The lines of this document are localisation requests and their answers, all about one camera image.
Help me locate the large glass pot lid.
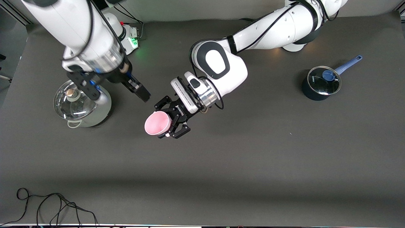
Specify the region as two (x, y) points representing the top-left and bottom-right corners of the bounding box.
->
(53, 80), (98, 121)

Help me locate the black right arm base cable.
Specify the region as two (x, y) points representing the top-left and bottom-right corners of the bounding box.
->
(114, 5), (145, 40)

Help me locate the black right arm wrist cable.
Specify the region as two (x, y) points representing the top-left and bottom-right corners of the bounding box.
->
(85, 0), (127, 64)

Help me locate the dark blue saucepan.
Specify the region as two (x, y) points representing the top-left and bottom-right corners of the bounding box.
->
(301, 55), (364, 101)

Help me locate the black arm wrist cable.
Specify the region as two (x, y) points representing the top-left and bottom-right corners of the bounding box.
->
(85, 0), (127, 64)
(189, 0), (340, 110)

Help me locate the black right camera mount plate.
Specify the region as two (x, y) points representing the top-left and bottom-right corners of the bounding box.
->
(66, 70), (102, 101)

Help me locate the black left arm wrist cable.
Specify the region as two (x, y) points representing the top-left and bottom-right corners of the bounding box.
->
(189, 0), (340, 110)

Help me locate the pink plastic cup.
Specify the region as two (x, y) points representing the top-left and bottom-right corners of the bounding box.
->
(144, 111), (173, 136)

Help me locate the thin black loose cable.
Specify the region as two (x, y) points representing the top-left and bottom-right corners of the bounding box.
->
(0, 188), (98, 226)

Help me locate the dark grey table mat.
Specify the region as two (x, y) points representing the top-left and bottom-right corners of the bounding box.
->
(0, 13), (405, 226)

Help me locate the pale green two-handled pot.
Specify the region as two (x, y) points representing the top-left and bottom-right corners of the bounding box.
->
(53, 79), (112, 129)

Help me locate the glass lid with blue knob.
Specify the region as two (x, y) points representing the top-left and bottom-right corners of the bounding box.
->
(307, 66), (342, 96)

